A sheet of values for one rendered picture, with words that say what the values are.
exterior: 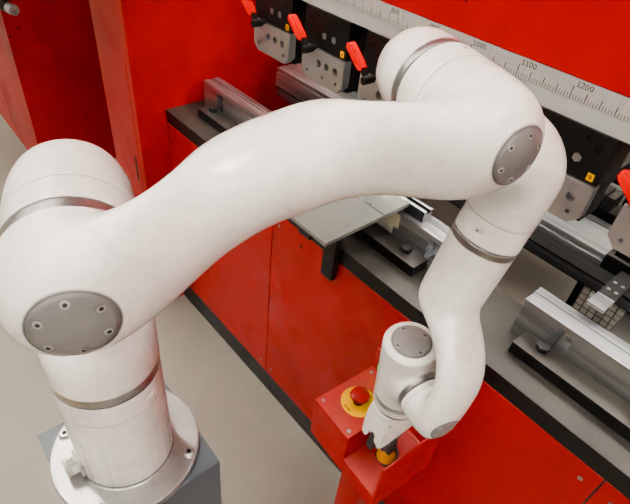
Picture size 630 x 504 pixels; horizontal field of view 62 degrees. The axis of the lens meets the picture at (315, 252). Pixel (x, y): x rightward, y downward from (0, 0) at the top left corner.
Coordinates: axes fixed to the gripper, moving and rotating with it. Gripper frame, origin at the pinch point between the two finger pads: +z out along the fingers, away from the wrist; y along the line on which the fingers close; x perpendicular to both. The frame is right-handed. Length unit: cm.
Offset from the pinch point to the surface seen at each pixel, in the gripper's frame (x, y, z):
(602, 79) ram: -6, -39, -60
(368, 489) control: 2.8, 6.3, 7.0
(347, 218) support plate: -37.8, -19.0, -20.4
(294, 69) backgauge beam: -116, -58, -15
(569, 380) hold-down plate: 13.9, -32.2, -9.7
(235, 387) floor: -74, -2, 78
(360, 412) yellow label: -7.7, 0.2, -0.1
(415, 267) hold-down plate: -24.9, -29.4, -9.7
